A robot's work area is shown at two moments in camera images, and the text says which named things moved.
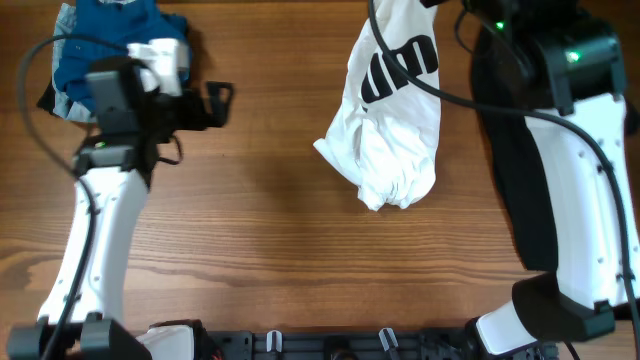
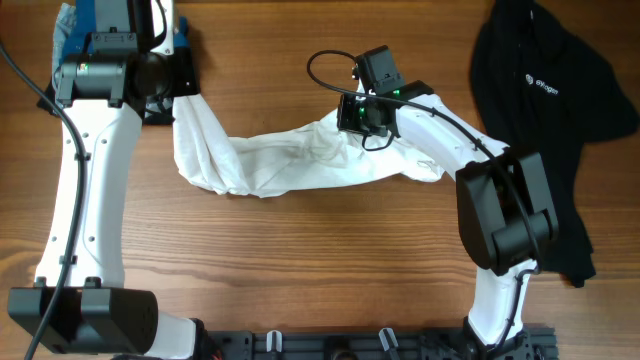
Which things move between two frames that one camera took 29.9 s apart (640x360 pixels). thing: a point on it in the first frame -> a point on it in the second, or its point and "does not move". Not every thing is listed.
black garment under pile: x=47 y=99 does not move
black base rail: x=381 y=344 does not move
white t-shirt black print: x=384 y=137 -> x=317 y=155
